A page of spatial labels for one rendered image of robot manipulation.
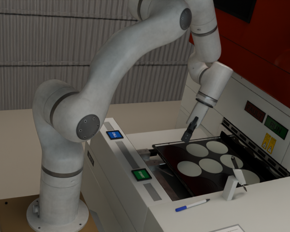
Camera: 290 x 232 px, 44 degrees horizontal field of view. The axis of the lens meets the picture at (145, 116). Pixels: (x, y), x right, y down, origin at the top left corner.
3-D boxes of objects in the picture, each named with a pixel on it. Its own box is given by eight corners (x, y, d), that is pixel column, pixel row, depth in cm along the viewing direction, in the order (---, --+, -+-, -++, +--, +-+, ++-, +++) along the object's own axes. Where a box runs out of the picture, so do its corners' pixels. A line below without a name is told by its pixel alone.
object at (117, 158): (109, 143, 166) (113, 117, 159) (165, 232, 124) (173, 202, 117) (89, 146, 162) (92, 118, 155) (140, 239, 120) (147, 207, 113)
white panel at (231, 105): (182, 108, 210) (199, 42, 191) (283, 203, 148) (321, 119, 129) (178, 108, 209) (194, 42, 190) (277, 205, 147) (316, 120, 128)
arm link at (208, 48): (170, 23, 126) (188, 84, 148) (204, 37, 116) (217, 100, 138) (188, 9, 129) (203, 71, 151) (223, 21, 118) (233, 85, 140)
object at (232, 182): (234, 191, 126) (245, 160, 120) (240, 199, 123) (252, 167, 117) (219, 194, 124) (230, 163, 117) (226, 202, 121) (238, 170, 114)
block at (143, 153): (146, 153, 153) (147, 147, 152) (149, 158, 150) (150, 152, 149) (129, 155, 149) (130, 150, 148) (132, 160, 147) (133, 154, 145)
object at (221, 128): (217, 139, 180) (222, 122, 176) (280, 198, 147) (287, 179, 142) (214, 139, 179) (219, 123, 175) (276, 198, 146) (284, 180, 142)
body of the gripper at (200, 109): (197, 95, 146) (184, 119, 148) (196, 96, 136) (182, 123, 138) (214, 103, 145) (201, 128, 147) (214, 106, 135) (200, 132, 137)
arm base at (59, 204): (26, 240, 102) (29, 187, 94) (25, 197, 118) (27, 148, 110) (93, 234, 108) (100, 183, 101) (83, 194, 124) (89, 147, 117)
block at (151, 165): (154, 165, 147) (155, 159, 145) (158, 170, 144) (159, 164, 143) (136, 167, 143) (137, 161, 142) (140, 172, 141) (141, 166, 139)
